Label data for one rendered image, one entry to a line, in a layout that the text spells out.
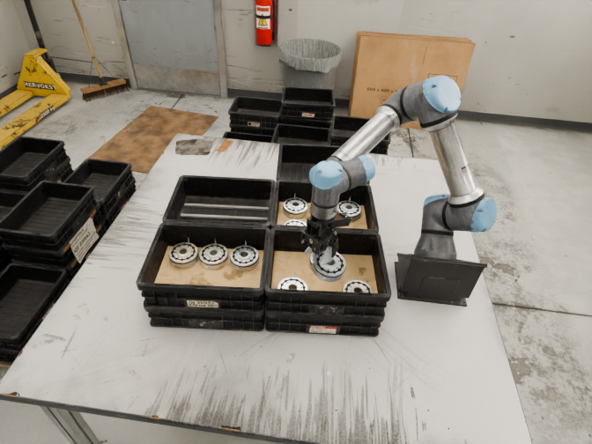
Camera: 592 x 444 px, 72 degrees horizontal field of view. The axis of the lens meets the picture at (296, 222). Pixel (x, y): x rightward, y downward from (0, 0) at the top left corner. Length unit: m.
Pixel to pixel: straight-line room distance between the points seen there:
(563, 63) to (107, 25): 4.42
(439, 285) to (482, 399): 0.39
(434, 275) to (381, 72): 2.91
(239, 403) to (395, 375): 0.50
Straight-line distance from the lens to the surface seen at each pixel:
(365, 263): 1.53
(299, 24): 4.29
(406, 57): 4.19
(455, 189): 1.45
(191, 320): 1.46
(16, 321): 2.35
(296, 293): 1.28
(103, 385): 1.47
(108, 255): 1.83
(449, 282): 1.58
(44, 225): 2.44
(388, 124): 1.38
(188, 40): 4.58
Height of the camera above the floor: 1.93
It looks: 41 degrees down
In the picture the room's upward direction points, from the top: 3 degrees clockwise
